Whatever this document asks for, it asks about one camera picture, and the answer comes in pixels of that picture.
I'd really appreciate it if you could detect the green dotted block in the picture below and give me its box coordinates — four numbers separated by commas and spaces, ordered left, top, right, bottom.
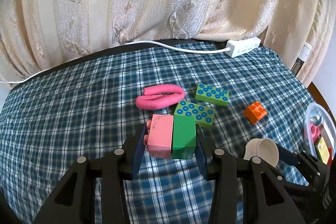
195, 84, 230, 106
174, 100, 215, 128

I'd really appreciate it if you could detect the clear plastic container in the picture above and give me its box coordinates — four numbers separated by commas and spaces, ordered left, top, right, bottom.
303, 103, 335, 166

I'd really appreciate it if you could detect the white power cable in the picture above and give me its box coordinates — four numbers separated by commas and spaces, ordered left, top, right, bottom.
0, 40, 232, 84

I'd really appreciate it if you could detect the green toy block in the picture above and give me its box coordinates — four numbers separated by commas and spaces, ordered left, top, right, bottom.
171, 115, 197, 159

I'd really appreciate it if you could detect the large pink foam roller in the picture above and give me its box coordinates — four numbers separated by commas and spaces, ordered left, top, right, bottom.
310, 123, 321, 143

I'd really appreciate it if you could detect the blue plaid bedsheet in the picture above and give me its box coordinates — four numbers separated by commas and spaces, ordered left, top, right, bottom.
1, 40, 313, 223

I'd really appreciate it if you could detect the red toy block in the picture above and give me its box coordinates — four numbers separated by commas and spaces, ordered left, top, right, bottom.
326, 148, 333, 166

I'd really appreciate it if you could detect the white power strip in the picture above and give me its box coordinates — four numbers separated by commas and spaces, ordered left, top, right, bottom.
225, 37, 261, 58

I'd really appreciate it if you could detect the white device behind curtain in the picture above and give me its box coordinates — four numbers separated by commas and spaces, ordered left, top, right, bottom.
291, 42, 312, 76

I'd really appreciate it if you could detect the white plastic cup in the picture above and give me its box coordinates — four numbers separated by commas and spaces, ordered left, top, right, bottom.
244, 138, 279, 167

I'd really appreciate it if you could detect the pink toy block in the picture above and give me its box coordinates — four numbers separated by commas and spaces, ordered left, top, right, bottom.
144, 114, 174, 159

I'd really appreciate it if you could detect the orange toy block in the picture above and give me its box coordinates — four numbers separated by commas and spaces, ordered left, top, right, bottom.
244, 101, 267, 124

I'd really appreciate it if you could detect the cream patterned curtain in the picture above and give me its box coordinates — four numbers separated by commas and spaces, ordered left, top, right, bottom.
1, 0, 335, 85

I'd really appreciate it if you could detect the small pink foam roller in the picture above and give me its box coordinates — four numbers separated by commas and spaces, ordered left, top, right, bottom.
135, 84, 185, 110

